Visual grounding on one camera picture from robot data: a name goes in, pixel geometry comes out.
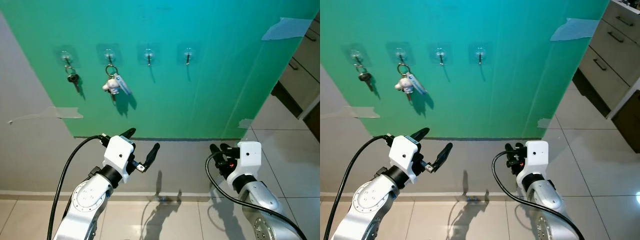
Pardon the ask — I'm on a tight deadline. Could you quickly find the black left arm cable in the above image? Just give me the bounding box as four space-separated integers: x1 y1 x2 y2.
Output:
324 134 396 240
47 134 108 240

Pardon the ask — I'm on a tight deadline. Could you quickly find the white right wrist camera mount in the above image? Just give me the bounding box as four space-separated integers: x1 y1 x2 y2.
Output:
516 140 549 177
237 141 263 177

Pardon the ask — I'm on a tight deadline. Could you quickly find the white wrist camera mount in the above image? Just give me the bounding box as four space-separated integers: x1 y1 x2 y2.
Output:
103 135 136 172
237 141 263 177
389 135 420 177
516 140 549 177

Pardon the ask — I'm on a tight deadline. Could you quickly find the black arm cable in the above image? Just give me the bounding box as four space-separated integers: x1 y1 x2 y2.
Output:
492 150 586 240
324 134 396 240
47 134 108 240
206 151 308 240

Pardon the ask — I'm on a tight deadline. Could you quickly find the beige drawer cabinet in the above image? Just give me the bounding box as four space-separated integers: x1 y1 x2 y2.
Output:
572 0 640 153
271 12 321 141

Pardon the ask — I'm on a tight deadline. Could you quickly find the clear adhesive wall hook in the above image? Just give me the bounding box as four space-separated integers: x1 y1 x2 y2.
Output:
97 44 122 67
428 44 452 67
343 46 368 69
468 44 492 66
386 42 412 66
137 44 161 67
55 46 80 70
177 44 200 67

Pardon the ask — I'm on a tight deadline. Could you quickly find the wide pale tape patch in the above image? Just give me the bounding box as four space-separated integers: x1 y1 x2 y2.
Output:
550 18 601 42
261 17 314 41

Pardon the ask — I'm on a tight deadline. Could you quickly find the green corrugated plastic board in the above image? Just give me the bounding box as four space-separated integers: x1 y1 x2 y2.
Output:
320 0 611 141
0 0 321 141

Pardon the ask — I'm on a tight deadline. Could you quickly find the long pale tape strip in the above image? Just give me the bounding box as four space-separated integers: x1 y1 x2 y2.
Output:
320 106 381 120
9 106 84 124

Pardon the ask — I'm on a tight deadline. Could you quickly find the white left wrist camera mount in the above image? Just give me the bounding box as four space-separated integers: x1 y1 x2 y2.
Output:
103 135 136 172
389 135 420 177

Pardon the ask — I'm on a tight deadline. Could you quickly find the key bunch with white plush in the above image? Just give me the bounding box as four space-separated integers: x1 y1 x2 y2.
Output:
102 64 132 103
394 63 428 101

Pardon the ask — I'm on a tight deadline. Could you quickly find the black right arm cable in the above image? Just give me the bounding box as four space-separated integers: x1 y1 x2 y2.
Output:
492 150 586 240
206 151 308 240

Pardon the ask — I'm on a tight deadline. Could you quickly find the black key with ring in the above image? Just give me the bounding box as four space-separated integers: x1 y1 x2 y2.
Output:
64 64 82 94
353 64 373 92

